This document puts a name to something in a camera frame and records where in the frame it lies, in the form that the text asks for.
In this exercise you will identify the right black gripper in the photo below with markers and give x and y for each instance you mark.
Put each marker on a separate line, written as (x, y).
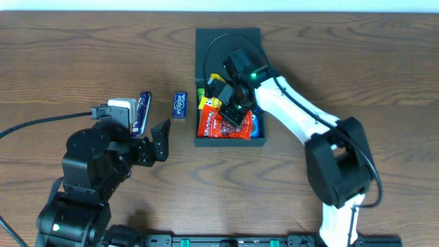
(231, 112)

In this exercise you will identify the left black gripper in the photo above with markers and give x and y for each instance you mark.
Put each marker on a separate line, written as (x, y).
(145, 151)

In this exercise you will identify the Cadbury Dairy Milk bar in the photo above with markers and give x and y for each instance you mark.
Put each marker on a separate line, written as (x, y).
(143, 107)

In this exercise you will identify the yellow sunflower seeds bag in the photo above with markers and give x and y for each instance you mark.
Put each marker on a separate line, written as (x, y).
(214, 102)

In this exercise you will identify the blue Oreo cookie pack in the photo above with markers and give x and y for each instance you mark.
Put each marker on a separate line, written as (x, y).
(255, 133)

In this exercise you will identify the blue Eclipse mints tin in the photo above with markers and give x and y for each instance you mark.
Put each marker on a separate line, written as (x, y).
(180, 105)

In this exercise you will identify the red snack bag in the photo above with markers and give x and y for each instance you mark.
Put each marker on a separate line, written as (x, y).
(213, 126)

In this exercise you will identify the Haribo gummy worms bag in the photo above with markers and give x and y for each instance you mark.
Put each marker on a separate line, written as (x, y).
(200, 92)

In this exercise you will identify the black gift box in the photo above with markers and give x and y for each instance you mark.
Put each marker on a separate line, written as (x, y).
(212, 46)

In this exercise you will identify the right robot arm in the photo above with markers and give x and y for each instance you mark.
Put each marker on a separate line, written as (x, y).
(338, 158)

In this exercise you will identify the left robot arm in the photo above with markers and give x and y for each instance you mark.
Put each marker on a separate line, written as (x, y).
(97, 161)

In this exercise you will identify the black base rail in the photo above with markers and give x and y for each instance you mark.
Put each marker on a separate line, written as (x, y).
(191, 241)

